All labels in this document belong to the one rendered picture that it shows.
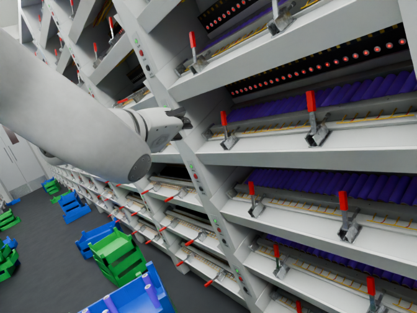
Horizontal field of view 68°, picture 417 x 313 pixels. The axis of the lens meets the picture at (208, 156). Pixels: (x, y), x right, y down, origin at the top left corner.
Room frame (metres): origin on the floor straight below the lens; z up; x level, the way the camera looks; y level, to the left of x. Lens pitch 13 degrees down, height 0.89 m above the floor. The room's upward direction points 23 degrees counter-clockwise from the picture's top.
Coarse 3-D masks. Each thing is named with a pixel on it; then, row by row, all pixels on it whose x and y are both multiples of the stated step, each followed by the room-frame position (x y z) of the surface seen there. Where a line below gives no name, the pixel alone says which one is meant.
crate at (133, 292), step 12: (156, 276) 0.80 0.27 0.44; (120, 288) 0.79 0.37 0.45; (132, 288) 0.80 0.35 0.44; (144, 288) 0.81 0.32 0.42; (156, 288) 0.80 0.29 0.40; (120, 300) 0.79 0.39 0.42; (132, 300) 0.80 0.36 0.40; (144, 300) 0.77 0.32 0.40; (168, 300) 0.63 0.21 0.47; (96, 312) 0.77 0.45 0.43; (120, 312) 0.76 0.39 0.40; (132, 312) 0.74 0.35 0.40; (144, 312) 0.72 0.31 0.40; (156, 312) 0.62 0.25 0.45; (168, 312) 0.63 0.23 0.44
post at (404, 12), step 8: (400, 0) 0.34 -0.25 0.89; (408, 0) 0.33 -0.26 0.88; (416, 0) 0.32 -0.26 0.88; (400, 8) 0.34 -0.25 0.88; (408, 8) 0.33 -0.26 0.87; (416, 8) 0.33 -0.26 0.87; (408, 16) 0.33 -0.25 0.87; (416, 16) 0.33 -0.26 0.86; (408, 24) 0.34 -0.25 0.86; (416, 24) 0.33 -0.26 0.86; (408, 32) 0.34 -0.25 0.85; (416, 32) 0.33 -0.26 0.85; (408, 40) 0.34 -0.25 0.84; (416, 40) 0.33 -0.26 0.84; (416, 48) 0.33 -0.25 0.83; (416, 56) 0.33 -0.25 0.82; (416, 64) 0.34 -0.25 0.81; (416, 72) 0.34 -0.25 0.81
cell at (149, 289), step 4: (148, 284) 0.73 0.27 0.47; (148, 288) 0.72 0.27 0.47; (152, 288) 0.72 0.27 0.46; (148, 292) 0.71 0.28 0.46; (152, 292) 0.72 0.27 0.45; (152, 296) 0.71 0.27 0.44; (156, 296) 0.72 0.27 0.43; (152, 300) 0.72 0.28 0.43; (156, 300) 0.72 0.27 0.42; (156, 304) 0.72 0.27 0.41; (160, 304) 0.72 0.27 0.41
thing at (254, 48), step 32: (224, 0) 0.81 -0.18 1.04; (256, 0) 0.74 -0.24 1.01; (288, 0) 0.59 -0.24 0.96; (320, 0) 0.49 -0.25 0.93; (352, 0) 0.39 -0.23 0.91; (384, 0) 0.35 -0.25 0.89; (192, 32) 0.75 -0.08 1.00; (224, 32) 0.84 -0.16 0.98; (256, 32) 0.60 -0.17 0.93; (288, 32) 0.47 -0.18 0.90; (320, 32) 0.43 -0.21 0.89; (352, 32) 0.40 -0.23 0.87; (192, 64) 0.75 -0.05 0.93; (224, 64) 0.63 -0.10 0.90; (256, 64) 0.56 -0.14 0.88; (192, 96) 0.80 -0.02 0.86
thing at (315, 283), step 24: (264, 240) 0.86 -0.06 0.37; (288, 240) 0.81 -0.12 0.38; (264, 264) 0.81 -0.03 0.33; (288, 264) 0.75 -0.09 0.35; (312, 264) 0.70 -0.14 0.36; (336, 264) 0.64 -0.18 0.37; (360, 264) 0.61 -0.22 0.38; (288, 288) 0.71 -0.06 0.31; (312, 288) 0.65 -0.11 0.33; (336, 288) 0.61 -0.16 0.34; (360, 288) 0.58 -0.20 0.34; (384, 288) 0.53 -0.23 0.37; (408, 288) 0.51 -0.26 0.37; (336, 312) 0.58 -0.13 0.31; (360, 312) 0.54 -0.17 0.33; (384, 312) 0.51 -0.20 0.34; (408, 312) 0.48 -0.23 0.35
